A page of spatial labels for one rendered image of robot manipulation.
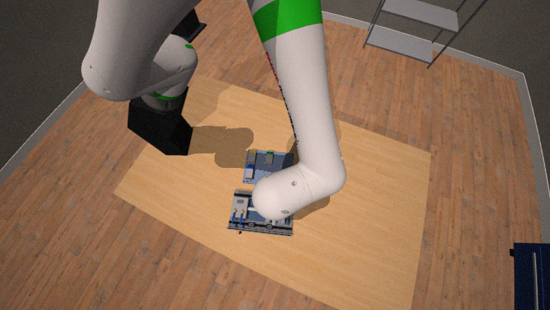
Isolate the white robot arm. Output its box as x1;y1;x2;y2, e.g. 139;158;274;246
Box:
81;0;347;225

